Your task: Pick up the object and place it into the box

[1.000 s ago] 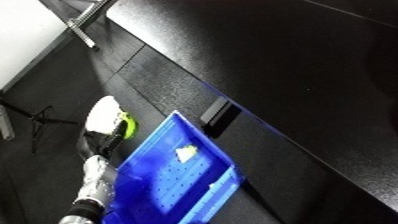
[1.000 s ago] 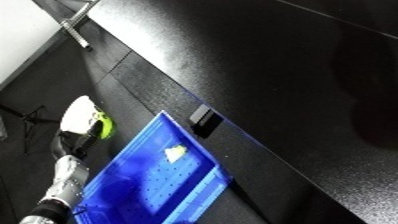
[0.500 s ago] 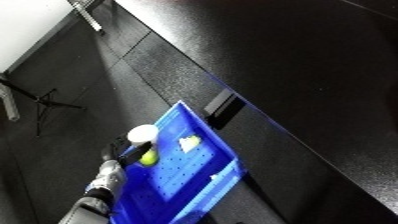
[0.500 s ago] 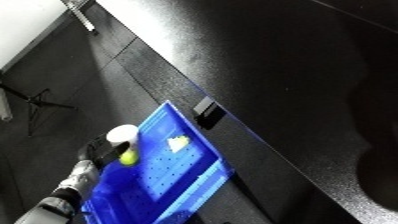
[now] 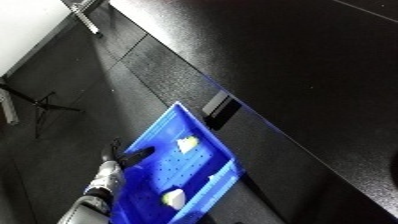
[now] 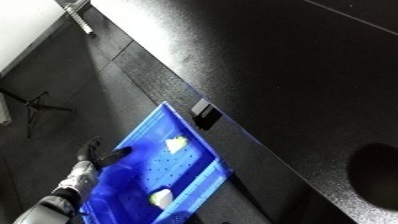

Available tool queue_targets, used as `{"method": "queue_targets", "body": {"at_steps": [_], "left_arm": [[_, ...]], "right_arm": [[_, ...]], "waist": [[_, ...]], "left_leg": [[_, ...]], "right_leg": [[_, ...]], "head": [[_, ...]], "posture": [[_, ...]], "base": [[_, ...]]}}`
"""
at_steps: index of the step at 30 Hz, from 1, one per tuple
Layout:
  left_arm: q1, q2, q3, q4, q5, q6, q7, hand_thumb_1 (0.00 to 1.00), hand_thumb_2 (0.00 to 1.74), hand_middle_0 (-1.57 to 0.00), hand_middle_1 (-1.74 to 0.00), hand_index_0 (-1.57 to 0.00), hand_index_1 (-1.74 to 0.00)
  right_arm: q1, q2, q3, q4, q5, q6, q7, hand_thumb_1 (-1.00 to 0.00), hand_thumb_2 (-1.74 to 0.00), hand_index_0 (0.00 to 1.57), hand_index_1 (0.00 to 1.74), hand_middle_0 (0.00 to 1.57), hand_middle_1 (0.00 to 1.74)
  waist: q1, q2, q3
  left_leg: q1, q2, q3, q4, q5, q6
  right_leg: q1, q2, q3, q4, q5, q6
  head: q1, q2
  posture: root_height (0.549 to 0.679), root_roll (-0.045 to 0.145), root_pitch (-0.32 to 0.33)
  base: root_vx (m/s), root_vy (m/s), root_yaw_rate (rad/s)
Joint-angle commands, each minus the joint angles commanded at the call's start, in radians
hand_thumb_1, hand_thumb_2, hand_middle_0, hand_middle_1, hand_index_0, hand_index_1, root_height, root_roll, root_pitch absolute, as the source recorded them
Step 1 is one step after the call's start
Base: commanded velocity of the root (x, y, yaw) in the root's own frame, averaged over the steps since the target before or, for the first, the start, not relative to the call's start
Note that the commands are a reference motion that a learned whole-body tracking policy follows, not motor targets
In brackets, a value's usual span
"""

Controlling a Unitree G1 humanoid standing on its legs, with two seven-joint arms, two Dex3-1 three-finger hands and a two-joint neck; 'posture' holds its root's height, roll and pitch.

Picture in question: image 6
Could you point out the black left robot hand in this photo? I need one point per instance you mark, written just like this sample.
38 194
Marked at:
95 155

